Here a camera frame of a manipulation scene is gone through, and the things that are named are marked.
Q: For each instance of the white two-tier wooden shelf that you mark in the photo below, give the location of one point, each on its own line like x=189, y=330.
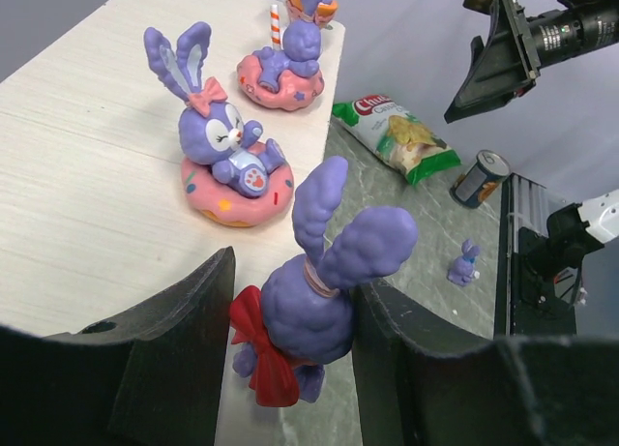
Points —
x=94, y=217

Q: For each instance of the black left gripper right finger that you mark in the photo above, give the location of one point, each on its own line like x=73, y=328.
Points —
x=422, y=380

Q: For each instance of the green chips bag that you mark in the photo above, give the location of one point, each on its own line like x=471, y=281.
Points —
x=396, y=137

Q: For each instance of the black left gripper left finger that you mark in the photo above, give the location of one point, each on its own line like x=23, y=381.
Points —
x=150, y=375

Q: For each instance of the purple bunny with red bow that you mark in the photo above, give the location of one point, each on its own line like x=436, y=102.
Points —
x=302, y=318

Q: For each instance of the small purple bunny toy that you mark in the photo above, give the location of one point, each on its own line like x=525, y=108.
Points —
x=462, y=271

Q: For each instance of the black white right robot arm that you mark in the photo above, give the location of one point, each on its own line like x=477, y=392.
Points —
x=596, y=224

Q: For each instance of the tin can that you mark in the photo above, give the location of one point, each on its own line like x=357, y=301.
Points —
x=476, y=183

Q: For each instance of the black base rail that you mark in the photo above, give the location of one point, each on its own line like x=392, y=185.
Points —
x=533, y=295

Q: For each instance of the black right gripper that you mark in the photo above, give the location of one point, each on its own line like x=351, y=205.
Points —
x=507, y=64

